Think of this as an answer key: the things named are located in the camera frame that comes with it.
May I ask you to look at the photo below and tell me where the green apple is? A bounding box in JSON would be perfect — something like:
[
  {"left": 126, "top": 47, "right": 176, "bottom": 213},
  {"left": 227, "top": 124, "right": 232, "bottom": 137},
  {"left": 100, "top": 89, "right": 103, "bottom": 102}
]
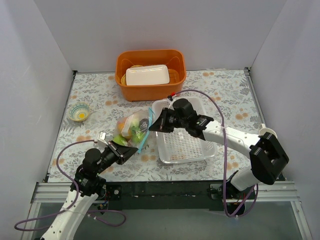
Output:
[{"left": 112, "top": 134, "right": 128, "bottom": 147}]

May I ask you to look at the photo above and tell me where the green lime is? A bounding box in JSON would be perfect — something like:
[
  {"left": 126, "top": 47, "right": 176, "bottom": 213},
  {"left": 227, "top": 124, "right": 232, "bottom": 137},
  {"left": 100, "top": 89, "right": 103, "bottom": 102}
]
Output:
[{"left": 131, "top": 130, "right": 146, "bottom": 145}]

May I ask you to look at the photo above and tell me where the clear zip top bag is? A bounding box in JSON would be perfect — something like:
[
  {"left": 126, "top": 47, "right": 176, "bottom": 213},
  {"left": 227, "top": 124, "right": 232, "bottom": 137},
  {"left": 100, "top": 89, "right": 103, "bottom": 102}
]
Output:
[{"left": 113, "top": 107, "right": 154, "bottom": 154}]

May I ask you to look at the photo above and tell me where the yellow mango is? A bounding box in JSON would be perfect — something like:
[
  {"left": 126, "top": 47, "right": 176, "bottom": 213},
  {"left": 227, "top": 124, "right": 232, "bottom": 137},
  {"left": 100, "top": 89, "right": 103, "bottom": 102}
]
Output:
[{"left": 117, "top": 122, "right": 132, "bottom": 140}]

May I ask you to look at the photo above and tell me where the white radish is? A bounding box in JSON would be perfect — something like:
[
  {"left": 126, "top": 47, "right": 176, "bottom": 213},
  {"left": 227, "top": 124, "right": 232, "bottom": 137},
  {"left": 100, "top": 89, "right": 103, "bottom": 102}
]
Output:
[{"left": 124, "top": 113, "right": 141, "bottom": 130}]

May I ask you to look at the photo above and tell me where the dark purple mangosteen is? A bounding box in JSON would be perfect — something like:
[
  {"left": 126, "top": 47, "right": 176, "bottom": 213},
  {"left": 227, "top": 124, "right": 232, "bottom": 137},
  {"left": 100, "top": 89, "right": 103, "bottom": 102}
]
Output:
[{"left": 138, "top": 118, "right": 149, "bottom": 132}]

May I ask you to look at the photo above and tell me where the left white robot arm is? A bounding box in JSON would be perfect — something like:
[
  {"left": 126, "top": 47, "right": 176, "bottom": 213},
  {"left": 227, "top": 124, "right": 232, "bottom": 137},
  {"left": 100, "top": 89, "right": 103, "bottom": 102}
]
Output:
[{"left": 40, "top": 141, "right": 138, "bottom": 240}]

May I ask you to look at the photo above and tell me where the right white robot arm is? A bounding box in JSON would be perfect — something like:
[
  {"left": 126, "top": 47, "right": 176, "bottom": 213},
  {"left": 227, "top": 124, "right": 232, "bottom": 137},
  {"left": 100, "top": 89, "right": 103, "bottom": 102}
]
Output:
[{"left": 149, "top": 98, "right": 289, "bottom": 199}]

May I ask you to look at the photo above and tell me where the white plastic basket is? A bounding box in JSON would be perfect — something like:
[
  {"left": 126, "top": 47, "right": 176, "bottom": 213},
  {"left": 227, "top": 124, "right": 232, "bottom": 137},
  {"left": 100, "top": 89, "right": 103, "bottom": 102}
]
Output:
[{"left": 152, "top": 96, "right": 218, "bottom": 164}]

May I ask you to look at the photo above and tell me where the white rectangular dish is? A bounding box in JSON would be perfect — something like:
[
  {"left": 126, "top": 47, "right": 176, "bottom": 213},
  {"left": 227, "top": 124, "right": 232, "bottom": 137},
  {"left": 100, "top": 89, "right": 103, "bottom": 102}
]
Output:
[{"left": 125, "top": 64, "right": 170, "bottom": 86}]

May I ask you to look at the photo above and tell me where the orange plastic tub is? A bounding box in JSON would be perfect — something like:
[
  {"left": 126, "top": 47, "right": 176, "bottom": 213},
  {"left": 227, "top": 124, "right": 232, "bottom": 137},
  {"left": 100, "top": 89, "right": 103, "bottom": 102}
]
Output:
[{"left": 115, "top": 49, "right": 187, "bottom": 102}]

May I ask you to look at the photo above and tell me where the patterned small bowl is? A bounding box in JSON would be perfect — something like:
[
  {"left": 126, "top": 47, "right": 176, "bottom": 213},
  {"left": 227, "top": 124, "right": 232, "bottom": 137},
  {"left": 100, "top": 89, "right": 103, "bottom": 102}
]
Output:
[{"left": 68, "top": 102, "right": 90, "bottom": 122}]

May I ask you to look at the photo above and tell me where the floral table mat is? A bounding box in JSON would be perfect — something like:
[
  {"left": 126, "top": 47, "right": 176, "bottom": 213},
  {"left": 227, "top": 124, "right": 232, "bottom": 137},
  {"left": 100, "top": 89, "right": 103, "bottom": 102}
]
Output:
[{"left": 47, "top": 70, "right": 262, "bottom": 183}]

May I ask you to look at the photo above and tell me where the yellow plate in tub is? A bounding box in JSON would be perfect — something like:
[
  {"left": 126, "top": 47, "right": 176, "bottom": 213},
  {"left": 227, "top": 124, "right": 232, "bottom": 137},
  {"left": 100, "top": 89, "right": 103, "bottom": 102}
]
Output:
[{"left": 120, "top": 65, "right": 142, "bottom": 86}]

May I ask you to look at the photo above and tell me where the white cup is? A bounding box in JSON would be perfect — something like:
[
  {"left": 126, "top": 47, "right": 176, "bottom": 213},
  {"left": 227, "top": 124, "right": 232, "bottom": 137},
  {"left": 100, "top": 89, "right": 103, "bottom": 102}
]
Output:
[{"left": 258, "top": 123, "right": 277, "bottom": 136}]

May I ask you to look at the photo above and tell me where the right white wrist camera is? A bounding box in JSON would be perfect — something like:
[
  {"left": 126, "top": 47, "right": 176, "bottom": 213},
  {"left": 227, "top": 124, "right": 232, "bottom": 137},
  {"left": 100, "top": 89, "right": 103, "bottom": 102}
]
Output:
[{"left": 168, "top": 98, "right": 175, "bottom": 110}]

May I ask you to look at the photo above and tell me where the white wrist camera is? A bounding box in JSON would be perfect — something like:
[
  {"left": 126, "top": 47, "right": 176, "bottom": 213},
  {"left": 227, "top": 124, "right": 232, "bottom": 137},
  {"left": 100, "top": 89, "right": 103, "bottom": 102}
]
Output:
[
  {"left": 168, "top": 98, "right": 175, "bottom": 110},
  {"left": 97, "top": 131, "right": 108, "bottom": 148}
]

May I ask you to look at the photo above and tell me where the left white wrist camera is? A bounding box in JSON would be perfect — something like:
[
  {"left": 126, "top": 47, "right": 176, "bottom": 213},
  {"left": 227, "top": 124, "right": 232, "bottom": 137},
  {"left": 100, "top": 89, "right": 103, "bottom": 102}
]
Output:
[{"left": 97, "top": 131, "right": 108, "bottom": 148}]

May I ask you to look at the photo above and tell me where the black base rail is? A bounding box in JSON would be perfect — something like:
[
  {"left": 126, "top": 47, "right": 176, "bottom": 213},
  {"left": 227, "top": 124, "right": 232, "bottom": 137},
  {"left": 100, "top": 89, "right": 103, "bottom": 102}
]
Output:
[{"left": 94, "top": 180, "right": 224, "bottom": 211}]

